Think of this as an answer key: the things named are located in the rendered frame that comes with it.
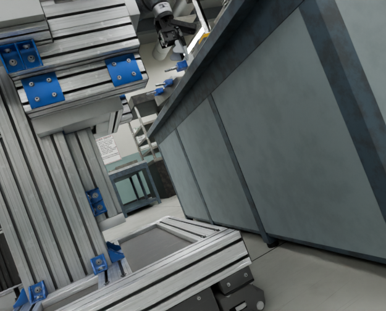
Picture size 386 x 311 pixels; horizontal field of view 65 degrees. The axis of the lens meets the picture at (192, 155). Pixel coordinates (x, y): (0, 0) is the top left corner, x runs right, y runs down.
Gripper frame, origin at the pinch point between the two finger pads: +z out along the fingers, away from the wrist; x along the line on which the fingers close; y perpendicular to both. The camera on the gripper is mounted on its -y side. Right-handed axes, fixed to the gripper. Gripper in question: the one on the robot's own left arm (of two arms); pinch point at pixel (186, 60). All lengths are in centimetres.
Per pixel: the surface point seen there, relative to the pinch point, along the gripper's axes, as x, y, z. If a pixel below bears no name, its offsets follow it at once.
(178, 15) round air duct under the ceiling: -509, -213, -281
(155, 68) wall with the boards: -753, -183, -267
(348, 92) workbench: 67, -5, 39
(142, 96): -456, -62, -115
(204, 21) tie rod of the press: -123, -75, -72
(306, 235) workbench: 31, -4, 75
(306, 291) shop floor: 42, 8, 85
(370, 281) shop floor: 52, -4, 85
